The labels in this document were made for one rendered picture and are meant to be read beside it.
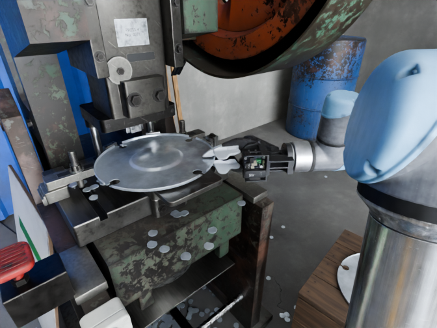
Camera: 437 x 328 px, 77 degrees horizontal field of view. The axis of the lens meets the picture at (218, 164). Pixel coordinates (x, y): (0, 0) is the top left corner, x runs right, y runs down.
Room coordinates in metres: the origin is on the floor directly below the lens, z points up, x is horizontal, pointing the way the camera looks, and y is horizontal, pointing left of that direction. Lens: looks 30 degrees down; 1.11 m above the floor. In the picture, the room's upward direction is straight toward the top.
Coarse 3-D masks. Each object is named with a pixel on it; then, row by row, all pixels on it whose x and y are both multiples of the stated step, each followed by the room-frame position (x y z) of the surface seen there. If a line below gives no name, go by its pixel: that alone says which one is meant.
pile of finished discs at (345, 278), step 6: (348, 258) 0.67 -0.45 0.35; (354, 258) 0.67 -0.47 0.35; (342, 264) 0.64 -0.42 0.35; (348, 264) 0.64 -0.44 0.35; (354, 264) 0.64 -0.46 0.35; (342, 270) 0.62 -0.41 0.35; (348, 270) 0.62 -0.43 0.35; (354, 270) 0.62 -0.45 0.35; (342, 276) 0.60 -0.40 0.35; (348, 276) 0.60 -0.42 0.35; (354, 276) 0.60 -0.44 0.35; (342, 282) 0.57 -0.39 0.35; (348, 282) 0.57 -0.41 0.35; (342, 288) 0.55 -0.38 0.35; (348, 288) 0.55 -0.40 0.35; (342, 294) 0.53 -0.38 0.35; (348, 294) 0.53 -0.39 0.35; (348, 300) 0.51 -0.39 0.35
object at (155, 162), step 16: (128, 144) 0.68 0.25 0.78; (144, 144) 0.68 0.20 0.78; (160, 144) 0.68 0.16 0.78; (176, 144) 0.68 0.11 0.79; (192, 144) 0.68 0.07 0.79; (208, 144) 0.67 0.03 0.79; (96, 160) 0.59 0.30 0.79; (112, 160) 0.59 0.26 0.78; (128, 160) 0.59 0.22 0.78; (144, 160) 0.58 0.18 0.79; (160, 160) 0.58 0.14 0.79; (176, 160) 0.58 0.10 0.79; (192, 160) 0.59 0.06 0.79; (208, 160) 0.59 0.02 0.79; (96, 176) 0.51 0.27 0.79; (112, 176) 0.52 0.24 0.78; (128, 176) 0.52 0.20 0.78; (144, 176) 0.52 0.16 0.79; (160, 176) 0.51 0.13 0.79; (176, 176) 0.51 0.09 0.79; (192, 176) 0.51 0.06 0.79
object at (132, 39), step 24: (96, 0) 0.59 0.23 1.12; (120, 0) 0.62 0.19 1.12; (144, 0) 0.66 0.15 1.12; (120, 24) 0.62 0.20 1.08; (144, 24) 0.65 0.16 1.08; (120, 48) 0.61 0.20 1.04; (144, 48) 0.65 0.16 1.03; (120, 72) 0.59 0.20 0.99; (144, 72) 0.64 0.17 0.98; (96, 96) 0.65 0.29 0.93; (120, 96) 0.60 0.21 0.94; (144, 96) 0.61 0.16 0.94
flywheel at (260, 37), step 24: (240, 0) 0.91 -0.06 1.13; (264, 0) 0.85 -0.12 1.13; (288, 0) 0.74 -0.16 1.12; (312, 0) 0.69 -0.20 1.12; (240, 24) 0.91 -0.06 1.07; (264, 24) 0.79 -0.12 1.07; (288, 24) 0.74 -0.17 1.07; (216, 48) 0.94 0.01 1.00; (240, 48) 0.86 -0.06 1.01; (264, 48) 0.79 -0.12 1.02
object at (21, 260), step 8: (8, 248) 0.33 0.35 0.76; (16, 248) 0.33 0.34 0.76; (24, 248) 0.33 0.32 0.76; (0, 256) 0.31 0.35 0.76; (8, 256) 0.31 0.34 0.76; (16, 256) 0.31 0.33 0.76; (24, 256) 0.31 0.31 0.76; (32, 256) 0.31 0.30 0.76; (0, 264) 0.30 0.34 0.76; (8, 264) 0.30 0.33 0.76; (16, 264) 0.30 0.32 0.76; (24, 264) 0.30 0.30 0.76; (32, 264) 0.30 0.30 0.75; (0, 272) 0.28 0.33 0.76; (8, 272) 0.28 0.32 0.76; (16, 272) 0.29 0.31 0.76; (24, 272) 0.29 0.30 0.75; (0, 280) 0.27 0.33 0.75
